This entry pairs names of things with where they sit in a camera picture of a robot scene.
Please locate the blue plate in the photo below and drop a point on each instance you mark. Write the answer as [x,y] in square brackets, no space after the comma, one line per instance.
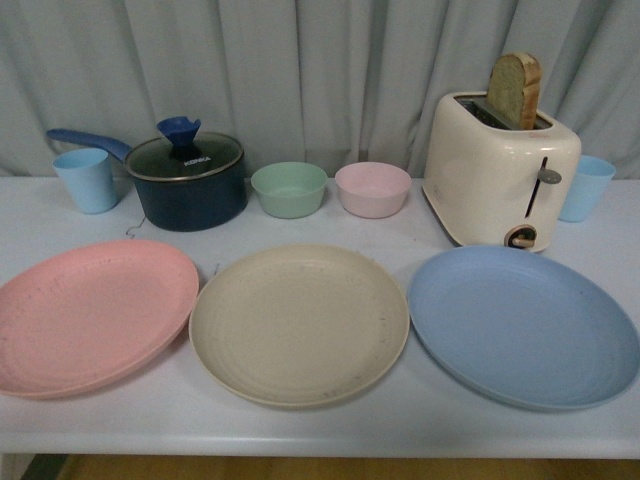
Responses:
[522,329]

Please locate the pink plate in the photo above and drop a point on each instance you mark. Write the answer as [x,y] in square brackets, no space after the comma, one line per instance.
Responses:
[91,316]

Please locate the green bowl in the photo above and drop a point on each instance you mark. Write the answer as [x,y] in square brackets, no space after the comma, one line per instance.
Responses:
[290,190]

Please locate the pink bowl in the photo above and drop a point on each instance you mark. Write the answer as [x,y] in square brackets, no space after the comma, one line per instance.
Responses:
[372,190]

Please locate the beige plate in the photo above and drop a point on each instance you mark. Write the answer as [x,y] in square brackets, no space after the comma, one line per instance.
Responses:
[300,326]

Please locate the dark blue saucepan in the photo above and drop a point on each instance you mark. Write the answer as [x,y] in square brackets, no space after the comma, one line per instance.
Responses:
[184,205]

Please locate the grey curtain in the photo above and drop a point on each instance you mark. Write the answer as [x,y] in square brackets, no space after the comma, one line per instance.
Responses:
[328,82]

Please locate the glass pot lid blue knob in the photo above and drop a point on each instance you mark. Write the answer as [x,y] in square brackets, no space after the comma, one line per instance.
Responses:
[183,152]

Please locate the cream toaster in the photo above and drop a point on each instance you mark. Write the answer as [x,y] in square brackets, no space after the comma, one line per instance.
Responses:
[491,185]

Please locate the left light blue cup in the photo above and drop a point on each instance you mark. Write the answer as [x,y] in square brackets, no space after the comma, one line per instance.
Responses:
[88,178]

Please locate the light blue cup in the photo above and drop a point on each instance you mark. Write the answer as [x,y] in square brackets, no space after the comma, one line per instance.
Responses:
[590,181]
[88,178]

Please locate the bread slice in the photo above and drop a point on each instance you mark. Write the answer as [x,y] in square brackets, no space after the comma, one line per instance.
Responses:
[514,88]

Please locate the right light blue cup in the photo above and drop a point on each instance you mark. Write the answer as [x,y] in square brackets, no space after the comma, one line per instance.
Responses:
[590,181]

